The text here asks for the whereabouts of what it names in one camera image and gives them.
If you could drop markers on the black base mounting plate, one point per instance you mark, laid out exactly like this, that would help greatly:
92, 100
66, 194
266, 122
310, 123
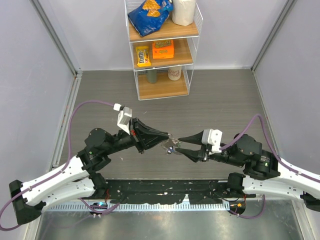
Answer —
169, 192

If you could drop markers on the key with blue tag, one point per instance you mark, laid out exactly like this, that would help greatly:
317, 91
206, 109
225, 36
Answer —
170, 150

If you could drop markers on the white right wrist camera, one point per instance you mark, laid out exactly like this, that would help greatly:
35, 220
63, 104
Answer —
212, 137

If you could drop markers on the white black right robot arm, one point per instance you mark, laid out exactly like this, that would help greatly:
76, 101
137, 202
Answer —
264, 173

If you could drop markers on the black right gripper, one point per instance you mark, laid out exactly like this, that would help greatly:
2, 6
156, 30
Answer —
195, 155

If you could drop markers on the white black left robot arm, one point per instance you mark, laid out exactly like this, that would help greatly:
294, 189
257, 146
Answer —
79, 177

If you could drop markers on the white paper towel roll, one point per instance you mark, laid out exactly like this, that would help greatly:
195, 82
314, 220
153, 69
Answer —
183, 12

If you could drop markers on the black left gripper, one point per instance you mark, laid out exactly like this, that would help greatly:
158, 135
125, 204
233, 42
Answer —
143, 132

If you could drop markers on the white wire shelf unit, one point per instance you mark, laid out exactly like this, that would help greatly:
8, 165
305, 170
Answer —
163, 62

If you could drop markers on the yellow candy bag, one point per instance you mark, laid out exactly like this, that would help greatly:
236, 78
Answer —
143, 59

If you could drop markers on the blue chips bag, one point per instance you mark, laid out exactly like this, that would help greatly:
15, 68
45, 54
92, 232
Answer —
150, 16

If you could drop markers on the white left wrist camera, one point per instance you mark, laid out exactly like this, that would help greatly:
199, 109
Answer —
124, 117

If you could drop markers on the white printed cup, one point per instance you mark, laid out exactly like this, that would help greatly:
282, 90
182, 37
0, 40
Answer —
174, 73

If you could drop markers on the metal key organizer with rings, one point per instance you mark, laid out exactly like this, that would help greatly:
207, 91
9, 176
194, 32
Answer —
170, 142

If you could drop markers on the orange candy box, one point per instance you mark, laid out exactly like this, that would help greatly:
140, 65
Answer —
163, 49

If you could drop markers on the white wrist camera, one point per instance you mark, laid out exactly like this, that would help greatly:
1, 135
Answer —
124, 117
212, 137

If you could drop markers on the white slotted cable duct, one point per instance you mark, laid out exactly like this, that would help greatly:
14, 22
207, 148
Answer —
77, 206

